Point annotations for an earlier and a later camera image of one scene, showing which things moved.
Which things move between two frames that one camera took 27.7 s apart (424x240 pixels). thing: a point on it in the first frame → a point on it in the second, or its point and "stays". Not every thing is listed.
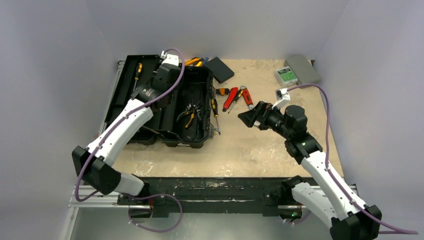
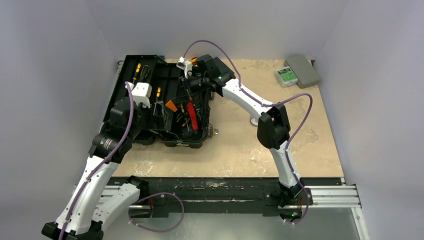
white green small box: (285, 77) stays
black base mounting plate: (158, 196) stays
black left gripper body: (155, 74) → (145, 118)
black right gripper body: (262, 114) → (189, 84)
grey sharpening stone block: (304, 72) stays
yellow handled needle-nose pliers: (192, 110) → (185, 116)
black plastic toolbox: (181, 119) stays
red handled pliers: (231, 97) → (191, 109)
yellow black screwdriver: (215, 109) → (144, 73)
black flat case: (221, 71) stays
